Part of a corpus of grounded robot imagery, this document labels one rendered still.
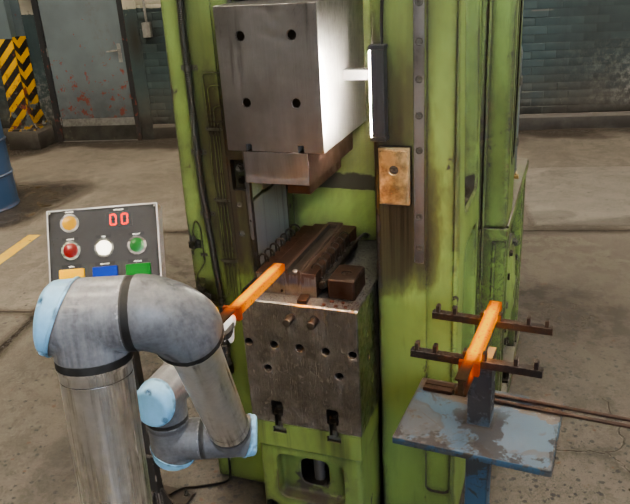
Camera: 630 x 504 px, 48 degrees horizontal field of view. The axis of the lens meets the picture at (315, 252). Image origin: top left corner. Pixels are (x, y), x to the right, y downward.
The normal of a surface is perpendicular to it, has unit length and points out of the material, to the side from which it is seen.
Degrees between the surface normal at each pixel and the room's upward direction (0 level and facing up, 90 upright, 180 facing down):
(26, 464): 0
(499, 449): 0
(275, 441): 90
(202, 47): 90
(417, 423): 0
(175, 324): 79
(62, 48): 90
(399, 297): 90
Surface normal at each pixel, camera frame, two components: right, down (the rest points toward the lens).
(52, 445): -0.06, -0.92
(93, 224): 0.04, -0.13
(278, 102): -0.34, 0.38
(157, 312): 0.43, -0.08
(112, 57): -0.14, 0.39
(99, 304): -0.04, -0.33
